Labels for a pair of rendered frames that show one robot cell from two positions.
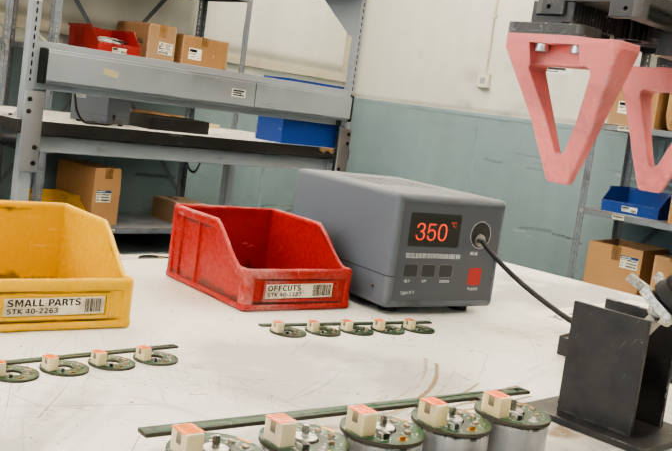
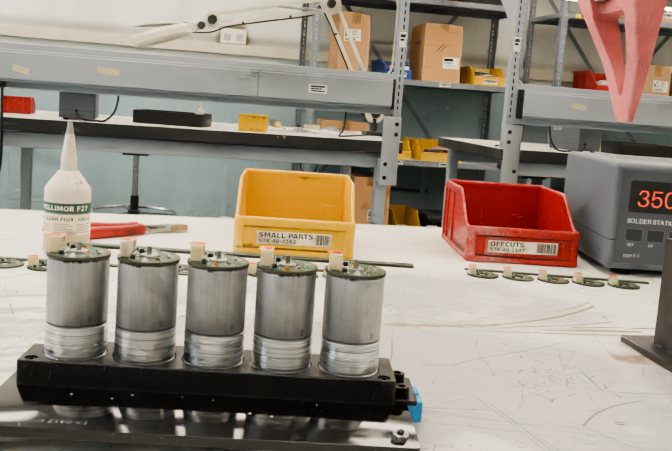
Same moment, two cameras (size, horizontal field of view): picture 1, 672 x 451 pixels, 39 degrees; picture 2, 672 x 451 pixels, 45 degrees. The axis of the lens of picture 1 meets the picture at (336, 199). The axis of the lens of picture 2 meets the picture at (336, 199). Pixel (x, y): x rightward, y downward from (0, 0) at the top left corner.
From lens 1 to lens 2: 0.25 m
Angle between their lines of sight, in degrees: 35
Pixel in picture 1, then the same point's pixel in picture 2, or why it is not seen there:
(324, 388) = (446, 306)
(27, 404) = not seen: hidden behind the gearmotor
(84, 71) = (555, 106)
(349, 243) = (589, 212)
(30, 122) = (510, 151)
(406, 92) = not seen: outside the picture
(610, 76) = (636, 12)
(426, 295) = (654, 260)
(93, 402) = (251, 290)
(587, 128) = (633, 65)
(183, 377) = not seen: hidden behind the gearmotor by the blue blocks
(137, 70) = (603, 103)
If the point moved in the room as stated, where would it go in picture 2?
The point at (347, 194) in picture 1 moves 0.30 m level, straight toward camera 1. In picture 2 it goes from (590, 169) to (425, 182)
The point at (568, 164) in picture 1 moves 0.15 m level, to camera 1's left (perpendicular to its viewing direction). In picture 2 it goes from (625, 102) to (391, 88)
